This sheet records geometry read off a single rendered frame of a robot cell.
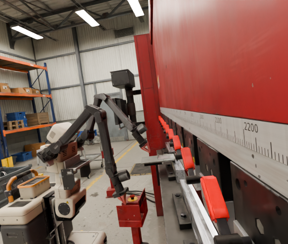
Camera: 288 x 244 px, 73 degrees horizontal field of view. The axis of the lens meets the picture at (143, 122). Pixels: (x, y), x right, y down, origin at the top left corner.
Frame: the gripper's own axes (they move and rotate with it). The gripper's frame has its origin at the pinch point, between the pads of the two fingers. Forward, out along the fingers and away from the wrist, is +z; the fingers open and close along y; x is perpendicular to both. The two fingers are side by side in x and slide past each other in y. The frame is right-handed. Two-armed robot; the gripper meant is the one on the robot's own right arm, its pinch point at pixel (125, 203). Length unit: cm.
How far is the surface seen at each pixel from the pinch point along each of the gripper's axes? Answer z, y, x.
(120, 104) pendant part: -78, -17, 128
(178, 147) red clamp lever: -35, 54, -56
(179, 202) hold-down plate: 0.2, 39.4, -20.4
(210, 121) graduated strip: -43, 64, -84
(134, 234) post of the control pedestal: 23.6, -4.0, 2.6
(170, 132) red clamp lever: -38, 51, -34
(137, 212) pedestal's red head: 6.5, 7.9, -4.7
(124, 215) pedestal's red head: 5.8, -1.8, -4.7
